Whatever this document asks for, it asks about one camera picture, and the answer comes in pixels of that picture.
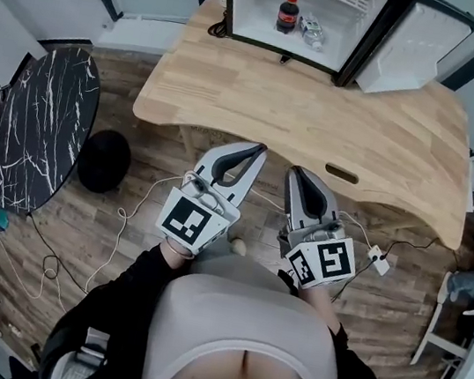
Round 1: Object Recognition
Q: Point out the person's shoe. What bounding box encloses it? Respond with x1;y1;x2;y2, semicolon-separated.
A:
230;236;249;257

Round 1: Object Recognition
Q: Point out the black floor cable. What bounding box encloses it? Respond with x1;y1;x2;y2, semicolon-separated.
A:
16;211;101;296

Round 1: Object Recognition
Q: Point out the small black white fridge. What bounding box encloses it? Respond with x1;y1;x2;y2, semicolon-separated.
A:
208;0;474;111

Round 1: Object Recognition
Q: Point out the black round stool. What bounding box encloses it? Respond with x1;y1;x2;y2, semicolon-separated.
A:
73;125;136;198

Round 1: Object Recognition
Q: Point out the thin wrist bracelet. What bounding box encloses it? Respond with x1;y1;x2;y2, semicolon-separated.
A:
162;237;197;262

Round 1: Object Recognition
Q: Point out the black marble round table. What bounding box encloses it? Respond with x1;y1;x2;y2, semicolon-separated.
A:
0;34;108;224

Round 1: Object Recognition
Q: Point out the white chair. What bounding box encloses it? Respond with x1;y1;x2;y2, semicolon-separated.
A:
406;265;474;379

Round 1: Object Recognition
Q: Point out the white power adapter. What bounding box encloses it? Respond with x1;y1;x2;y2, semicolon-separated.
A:
363;244;394;277

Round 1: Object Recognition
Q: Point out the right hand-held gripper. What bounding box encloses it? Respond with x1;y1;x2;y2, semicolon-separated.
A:
270;163;372;298

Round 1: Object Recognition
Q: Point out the person's right forearm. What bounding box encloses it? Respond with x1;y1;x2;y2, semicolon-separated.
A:
278;277;410;379

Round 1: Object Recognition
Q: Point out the long white cable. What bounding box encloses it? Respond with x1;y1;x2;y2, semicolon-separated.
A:
24;153;191;331

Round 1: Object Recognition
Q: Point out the person's left forearm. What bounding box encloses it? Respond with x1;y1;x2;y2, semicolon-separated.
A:
36;220;199;379

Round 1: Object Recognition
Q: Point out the thin black adapter cable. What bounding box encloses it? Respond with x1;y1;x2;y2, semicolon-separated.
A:
329;221;442;316

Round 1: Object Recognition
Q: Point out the person's torso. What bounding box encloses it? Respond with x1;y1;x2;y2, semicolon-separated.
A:
138;228;361;379

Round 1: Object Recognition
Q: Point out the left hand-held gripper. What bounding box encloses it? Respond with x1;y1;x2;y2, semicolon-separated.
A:
152;128;270;264

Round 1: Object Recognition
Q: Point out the clear water drink bottle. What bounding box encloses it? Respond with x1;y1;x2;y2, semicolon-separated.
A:
295;14;329;53

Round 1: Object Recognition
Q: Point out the dark cola drink bottle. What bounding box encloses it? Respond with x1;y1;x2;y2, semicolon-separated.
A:
273;0;306;37

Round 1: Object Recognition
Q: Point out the black coiled fridge cable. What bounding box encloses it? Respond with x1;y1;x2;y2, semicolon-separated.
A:
205;6;232;41

